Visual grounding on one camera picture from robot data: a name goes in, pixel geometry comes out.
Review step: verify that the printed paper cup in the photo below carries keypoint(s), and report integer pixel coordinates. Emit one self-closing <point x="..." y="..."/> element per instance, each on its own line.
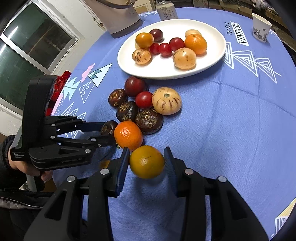
<point x="260" y="30"/>

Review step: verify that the pale yellow pepino melon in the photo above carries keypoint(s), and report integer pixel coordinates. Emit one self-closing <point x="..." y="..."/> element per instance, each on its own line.
<point x="184" y="58"/>
<point x="192" y="33"/>
<point x="166" y="101"/>
<point x="104" y="164"/>

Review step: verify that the person's left forearm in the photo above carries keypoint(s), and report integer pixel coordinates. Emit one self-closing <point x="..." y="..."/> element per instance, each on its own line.
<point x="5" y="162"/>

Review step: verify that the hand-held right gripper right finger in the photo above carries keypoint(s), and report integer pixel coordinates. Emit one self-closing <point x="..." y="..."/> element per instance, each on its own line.
<point x="168" y="162"/>

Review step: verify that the dark red plum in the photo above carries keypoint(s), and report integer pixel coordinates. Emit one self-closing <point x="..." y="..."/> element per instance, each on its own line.
<point x="134" y="86"/>
<point x="157" y="34"/>

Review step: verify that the window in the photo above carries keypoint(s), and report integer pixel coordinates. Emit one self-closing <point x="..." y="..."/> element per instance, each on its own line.
<point x="34" y="51"/>

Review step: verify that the red patterned cloth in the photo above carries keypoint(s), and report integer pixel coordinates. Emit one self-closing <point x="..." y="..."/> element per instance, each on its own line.
<point x="62" y="81"/>

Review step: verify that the blue printed tablecloth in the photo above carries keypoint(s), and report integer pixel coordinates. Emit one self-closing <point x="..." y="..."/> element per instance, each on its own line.
<point x="219" y="139"/>

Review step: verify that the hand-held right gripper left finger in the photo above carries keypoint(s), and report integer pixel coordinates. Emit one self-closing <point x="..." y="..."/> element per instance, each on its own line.
<point x="123" y="166"/>

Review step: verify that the dark brown water chestnut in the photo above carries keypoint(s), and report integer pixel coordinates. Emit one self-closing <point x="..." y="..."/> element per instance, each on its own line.
<point x="149" y="121"/>
<point x="109" y="127"/>
<point x="117" y="98"/>
<point x="126" y="111"/>

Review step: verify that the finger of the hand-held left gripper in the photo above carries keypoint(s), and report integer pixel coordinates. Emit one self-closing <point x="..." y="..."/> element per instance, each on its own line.
<point x="92" y="127"/>
<point x="101" y="141"/>

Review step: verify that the white plate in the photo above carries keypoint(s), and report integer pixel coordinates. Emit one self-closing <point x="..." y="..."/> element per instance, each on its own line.
<point x="150" y="70"/>

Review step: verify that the beige thermos jug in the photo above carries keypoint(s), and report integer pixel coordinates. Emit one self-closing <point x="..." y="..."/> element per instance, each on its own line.
<point x="120" y="20"/>

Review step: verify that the red cherry tomato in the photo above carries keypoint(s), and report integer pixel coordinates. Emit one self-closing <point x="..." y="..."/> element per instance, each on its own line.
<point x="165" y="49"/>
<point x="143" y="99"/>
<point x="154" y="48"/>
<point x="177" y="44"/>

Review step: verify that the brown-streaked pepino melon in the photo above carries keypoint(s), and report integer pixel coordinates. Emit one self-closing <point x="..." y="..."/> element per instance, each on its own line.
<point x="141" y="56"/>

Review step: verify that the person's left hand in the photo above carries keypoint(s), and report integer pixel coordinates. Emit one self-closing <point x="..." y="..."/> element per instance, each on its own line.
<point x="20" y="165"/>

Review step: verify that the person's dark jacket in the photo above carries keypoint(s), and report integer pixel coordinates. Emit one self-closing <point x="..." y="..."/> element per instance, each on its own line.
<point x="13" y="215"/>

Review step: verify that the silver drink can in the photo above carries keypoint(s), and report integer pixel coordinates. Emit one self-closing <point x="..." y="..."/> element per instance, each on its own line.
<point x="166" y="12"/>

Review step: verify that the small pale pepino melon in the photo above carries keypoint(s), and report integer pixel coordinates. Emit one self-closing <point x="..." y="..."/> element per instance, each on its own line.
<point x="137" y="45"/>

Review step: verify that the orange mandarin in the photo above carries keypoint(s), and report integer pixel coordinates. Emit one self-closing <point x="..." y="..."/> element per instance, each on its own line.
<point x="128" y="135"/>
<point x="195" y="44"/>

